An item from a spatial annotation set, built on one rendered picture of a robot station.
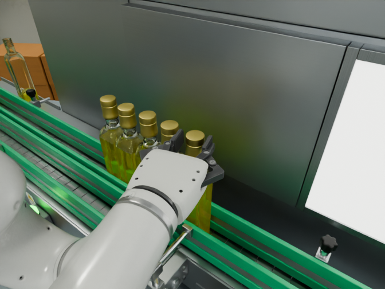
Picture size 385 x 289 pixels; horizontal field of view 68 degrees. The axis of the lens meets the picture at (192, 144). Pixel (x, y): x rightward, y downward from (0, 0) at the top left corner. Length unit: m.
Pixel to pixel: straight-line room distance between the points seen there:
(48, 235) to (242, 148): 0.40
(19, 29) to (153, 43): 4.03
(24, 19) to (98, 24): 3.71
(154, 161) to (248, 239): 0.31
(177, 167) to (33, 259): 0.21
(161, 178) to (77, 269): 0.16
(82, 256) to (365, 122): 0.43
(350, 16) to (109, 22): 0.55
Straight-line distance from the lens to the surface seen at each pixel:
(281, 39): 0.50
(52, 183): 0.78
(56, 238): 0.41
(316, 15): 0.49
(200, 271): 0.67
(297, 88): 0.52
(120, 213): 0.35
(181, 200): 0.38
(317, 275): 0.64
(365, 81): 0.49
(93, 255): 0.32
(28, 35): 4.59
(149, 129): 0.57
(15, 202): 0.27
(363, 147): 0.54
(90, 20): 0.87
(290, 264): 0.65
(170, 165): 0.42
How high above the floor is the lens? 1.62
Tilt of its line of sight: 37 degrees down
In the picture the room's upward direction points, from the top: straight up
